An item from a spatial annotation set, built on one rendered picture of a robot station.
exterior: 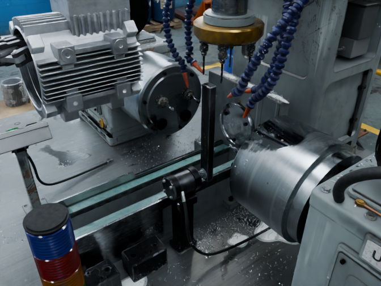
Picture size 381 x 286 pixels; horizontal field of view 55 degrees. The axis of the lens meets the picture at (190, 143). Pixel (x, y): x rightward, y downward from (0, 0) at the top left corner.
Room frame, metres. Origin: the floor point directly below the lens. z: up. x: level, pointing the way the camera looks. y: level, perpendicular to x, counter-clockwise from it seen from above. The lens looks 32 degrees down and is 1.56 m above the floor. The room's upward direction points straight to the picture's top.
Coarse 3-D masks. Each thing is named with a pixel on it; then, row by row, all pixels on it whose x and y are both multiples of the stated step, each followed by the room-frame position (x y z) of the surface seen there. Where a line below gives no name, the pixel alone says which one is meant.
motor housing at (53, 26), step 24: (24, 24) 0.64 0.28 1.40; (48, 24) 0.65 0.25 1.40; (48, 48) 0.63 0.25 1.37; (96, 48) 0.65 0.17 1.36; (24, 72) 0.72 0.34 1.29; (48, 72) 0.60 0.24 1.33; (72, 72) 0.62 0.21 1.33; (96, 72) 0.65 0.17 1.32; (120, 72) 0.67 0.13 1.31; (48, 96) 0.59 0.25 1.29; (96, 96) 0.64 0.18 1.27
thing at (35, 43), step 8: (128, 24) 0.71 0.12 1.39; (128, 32) 0.70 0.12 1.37; (136, 32) 0.71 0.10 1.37; (32, 40) 0.61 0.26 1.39; (40, 40) 0.61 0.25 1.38; (32, 48) 0.60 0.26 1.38; (40, 48) 0.61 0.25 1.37; (24, 88) 0.71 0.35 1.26; (136, 88) 0.71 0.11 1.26; (48, 104) 0.61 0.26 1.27; (48, 112) 0.60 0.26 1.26; (56, 112) 0.61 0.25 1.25
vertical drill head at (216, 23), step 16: (224, 0) 0.91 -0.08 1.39; (240, 0) 0.91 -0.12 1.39; (208, 16) 0.92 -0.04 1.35; (224, 16) 0.90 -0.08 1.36; (240, 16) 0.90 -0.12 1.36; (208, 32) 0.88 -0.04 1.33; (224, 32) 0.86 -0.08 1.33; (240, 32) 0.86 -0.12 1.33; (256, 32) 0.89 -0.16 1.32; (208, 48) 0.95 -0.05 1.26; (224, 48) 0.88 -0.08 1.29
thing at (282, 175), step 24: (288, 120) 0.74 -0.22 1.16; (264, 144) 0.67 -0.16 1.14; (288, 144) 0.65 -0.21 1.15; (312, 144) 0.64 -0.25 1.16; (336, 144) 0.64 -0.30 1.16; (240, 168) 0.66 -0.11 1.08; (264, 168) 0.63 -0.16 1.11; (288, 168) 0.60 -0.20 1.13; (312, 168) 0.59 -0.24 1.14; (336, 168) 0.59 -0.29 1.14; (240, 192) 0.65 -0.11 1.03; (264, 192) 0.60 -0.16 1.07; (288, 192) 0.56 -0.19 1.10; (264, 216) 0.59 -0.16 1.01; (288, 216) 0.55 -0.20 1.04; (288, 240) 0.57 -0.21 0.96
